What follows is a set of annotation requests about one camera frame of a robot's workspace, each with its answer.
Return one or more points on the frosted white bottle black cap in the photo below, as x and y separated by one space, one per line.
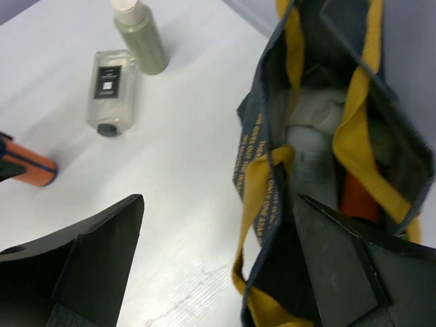
312 172

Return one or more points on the orange bottle blue cap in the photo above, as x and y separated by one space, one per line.
25 165

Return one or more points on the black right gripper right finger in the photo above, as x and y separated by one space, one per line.
362 276

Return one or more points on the clear square bottle black label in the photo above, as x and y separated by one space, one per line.
111 106

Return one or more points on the orange spray bottle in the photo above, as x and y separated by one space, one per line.
357 202

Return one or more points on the green bottle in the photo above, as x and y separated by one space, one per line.
135 22

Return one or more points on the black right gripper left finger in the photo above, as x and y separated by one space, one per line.
75 276

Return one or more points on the navy canvas bag yellow handles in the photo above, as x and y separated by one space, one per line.
319 45

